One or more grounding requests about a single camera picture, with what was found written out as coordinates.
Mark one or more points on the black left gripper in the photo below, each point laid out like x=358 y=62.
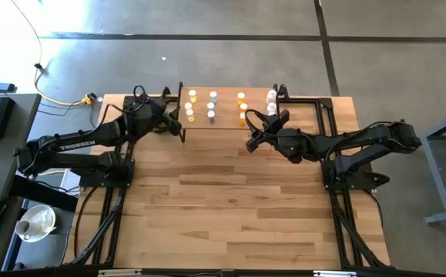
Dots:
x=153 y=119

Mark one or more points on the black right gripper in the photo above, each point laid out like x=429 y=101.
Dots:
x=274 y=134

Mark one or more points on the clear pill bottle white cap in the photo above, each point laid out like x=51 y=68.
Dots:
x=271 y=107
x=271 y=113
x=271 y=94

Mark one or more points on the orange pill bottle white cap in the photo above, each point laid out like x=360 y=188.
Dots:
x=240 y=97
x=242 y=117
x=243 y=107

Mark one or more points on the blue pill bottle pink pills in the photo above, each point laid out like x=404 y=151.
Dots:
x=211 y=115

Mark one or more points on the blue pill bottle white cap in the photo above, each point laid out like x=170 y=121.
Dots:
x=210 y=105
x=213 y=96

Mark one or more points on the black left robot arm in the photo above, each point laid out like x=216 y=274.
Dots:
x=84 y=140

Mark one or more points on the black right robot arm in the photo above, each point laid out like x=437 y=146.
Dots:
x=361 y=140

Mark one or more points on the wooden shelf black metal legs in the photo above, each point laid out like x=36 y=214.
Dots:
x=226 y=115

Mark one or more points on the small white disc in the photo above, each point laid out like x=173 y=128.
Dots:
x=99 y=99

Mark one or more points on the white box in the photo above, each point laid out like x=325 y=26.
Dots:
x=68 y=184

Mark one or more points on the black flat panel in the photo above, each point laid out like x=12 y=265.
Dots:
x=41 y=194

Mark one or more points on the gray side cart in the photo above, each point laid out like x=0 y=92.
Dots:
x=41 y=254

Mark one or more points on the black aluminium table frame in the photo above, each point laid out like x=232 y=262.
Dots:
x=303 y=101

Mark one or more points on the silver metal bracket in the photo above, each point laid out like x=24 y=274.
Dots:
x=118 y=272
x=334 y=274

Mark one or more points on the gray metal cart frame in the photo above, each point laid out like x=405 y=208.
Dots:
x=439 y=184

